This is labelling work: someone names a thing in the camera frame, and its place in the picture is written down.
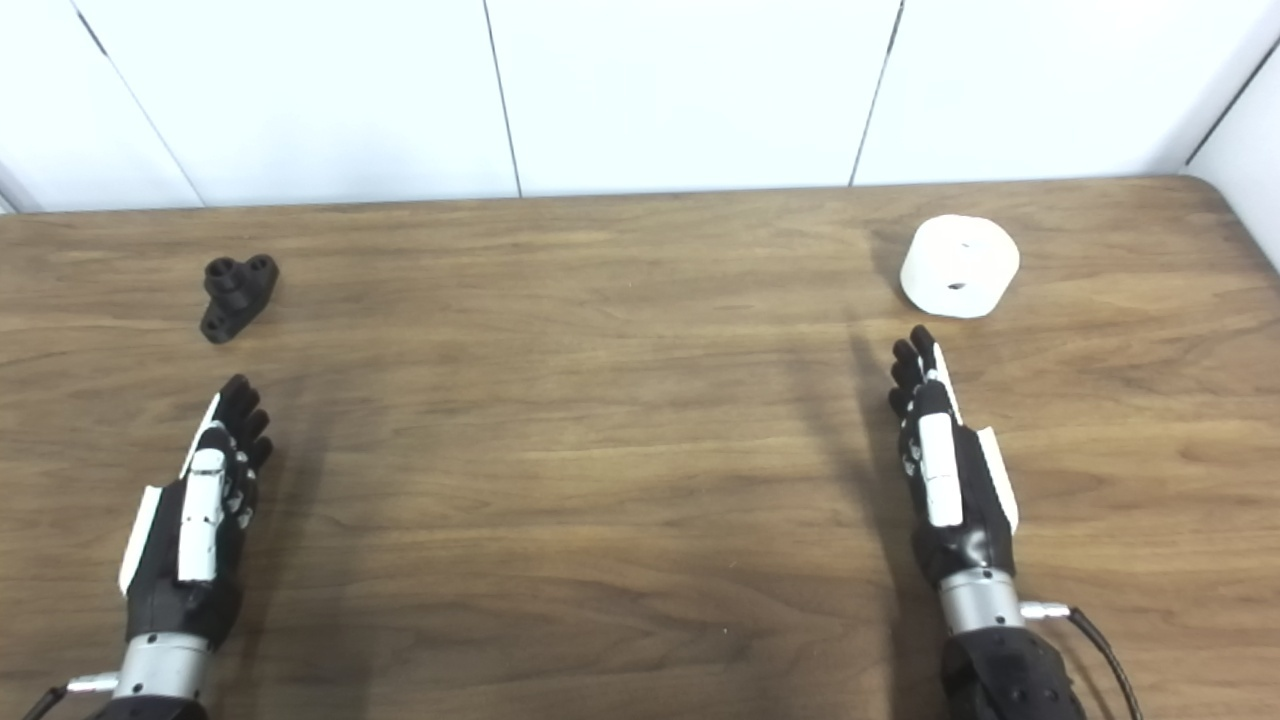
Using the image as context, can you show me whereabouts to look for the round white piece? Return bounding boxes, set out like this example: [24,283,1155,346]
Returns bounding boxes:
[899,214,1022,320]

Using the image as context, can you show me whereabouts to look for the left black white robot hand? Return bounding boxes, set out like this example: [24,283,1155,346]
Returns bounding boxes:
[118,375,274,649]

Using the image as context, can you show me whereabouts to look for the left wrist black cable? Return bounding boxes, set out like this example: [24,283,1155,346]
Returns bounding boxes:
[20,674,121,720]

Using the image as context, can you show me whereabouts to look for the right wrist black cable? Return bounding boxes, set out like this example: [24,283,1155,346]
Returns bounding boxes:
[1020,600,1147,720]

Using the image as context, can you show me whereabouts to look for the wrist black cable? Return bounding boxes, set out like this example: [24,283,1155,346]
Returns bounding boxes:
[1020,600,1147,720]
[20,674,121,720]

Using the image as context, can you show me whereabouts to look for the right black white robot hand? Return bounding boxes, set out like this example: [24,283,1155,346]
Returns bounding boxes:
[888,325,1021,591]

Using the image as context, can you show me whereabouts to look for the black flanged holder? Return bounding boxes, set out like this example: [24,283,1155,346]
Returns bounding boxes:
[199,254,281,345]

